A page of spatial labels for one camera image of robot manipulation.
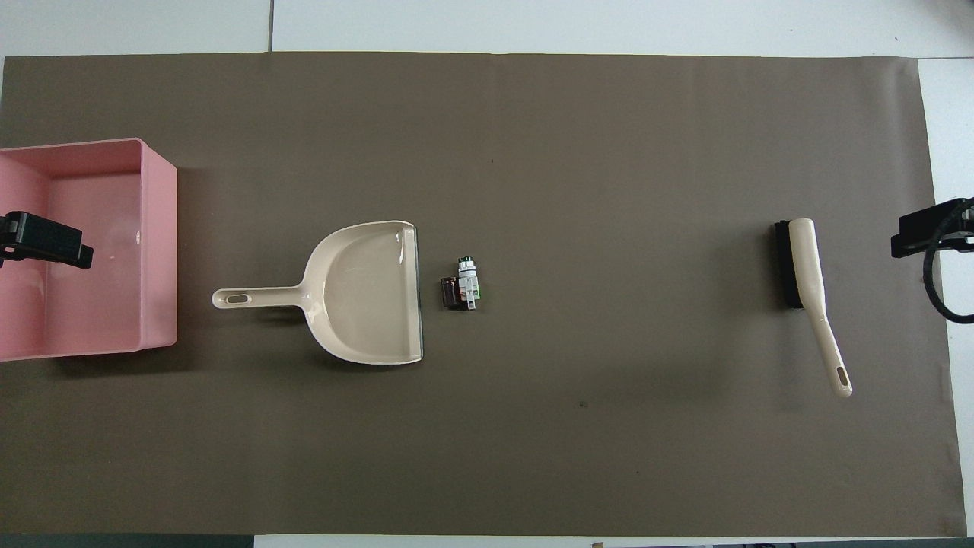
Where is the pink plastic bin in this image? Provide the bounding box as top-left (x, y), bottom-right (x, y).
top-left (0, 138), bottom-right (179, 362)

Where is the white green electronic component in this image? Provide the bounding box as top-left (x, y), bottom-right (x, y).
top-left (457, 256), bottom-right (484, 313)

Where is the cream plastic dustpan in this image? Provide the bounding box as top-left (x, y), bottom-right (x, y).
top-left (212, 220), bottom-right (425, 366)

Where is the cream brush with black bristles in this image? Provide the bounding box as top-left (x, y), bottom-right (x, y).
top-left (774, 217), bottom-right (854, 399)

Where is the black cable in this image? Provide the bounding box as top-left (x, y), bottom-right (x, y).
top-left (921, 196), bottom-right (974, 326)

